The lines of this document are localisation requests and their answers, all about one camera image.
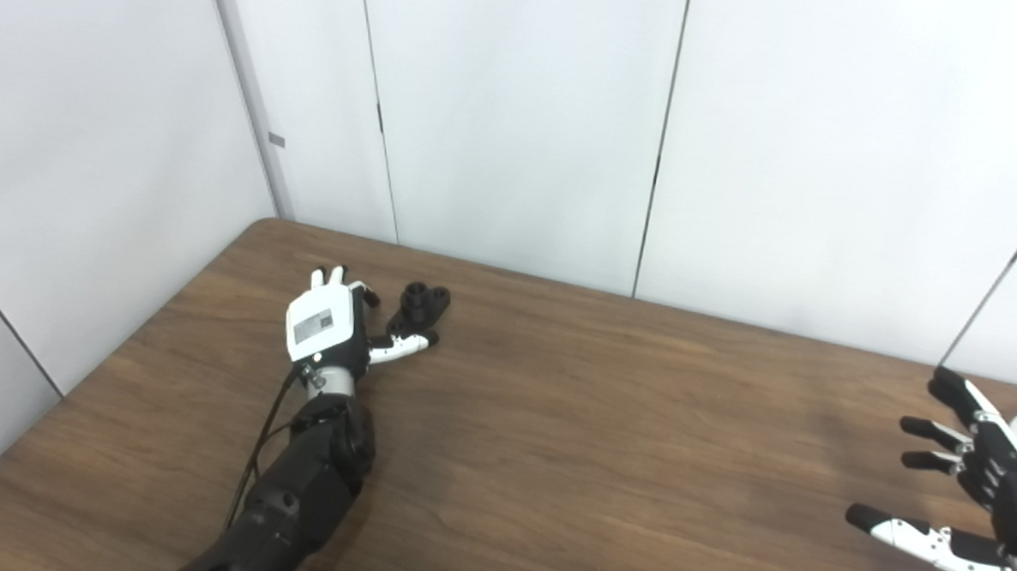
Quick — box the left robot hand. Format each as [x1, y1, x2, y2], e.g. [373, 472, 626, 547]
[283, 263, 443, 380]

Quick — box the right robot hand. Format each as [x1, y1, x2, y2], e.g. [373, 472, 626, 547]
[843, 362, 1017, 571]

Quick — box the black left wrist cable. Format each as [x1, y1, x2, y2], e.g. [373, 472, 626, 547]
[223, 361, 328, 543]

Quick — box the black flanged holder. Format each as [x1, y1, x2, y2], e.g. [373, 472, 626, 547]
[383, 280, 453, 340]

